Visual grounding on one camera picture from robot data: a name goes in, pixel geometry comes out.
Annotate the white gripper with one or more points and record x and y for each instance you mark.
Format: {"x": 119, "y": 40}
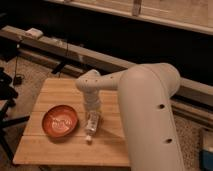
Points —
{"x": 91, "y": 100}

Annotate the white plastic bottle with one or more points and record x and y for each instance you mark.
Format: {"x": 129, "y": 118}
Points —
{"x": 92, "y": 124}

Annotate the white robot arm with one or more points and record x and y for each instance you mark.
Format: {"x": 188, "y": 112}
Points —
{"x": 144, "y": 93}

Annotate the orange ceramic bowl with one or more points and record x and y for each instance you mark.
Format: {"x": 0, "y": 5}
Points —
{"x": 59, "y": 121}

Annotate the long wooden beam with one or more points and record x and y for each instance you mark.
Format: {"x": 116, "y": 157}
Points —
{"x": 189, "y": 89}

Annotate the black office chair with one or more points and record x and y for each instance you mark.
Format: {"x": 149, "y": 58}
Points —
{"x": 8, "y": 94}

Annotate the small white box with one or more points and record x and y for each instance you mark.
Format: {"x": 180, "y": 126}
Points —
{"x": 35, "y": 33}

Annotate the blue container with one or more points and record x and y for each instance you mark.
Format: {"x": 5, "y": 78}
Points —
{"x": 206, "y": 152}

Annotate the wooden wall shelf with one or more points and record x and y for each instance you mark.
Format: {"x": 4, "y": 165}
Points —
{"x": 193, "y": 15}

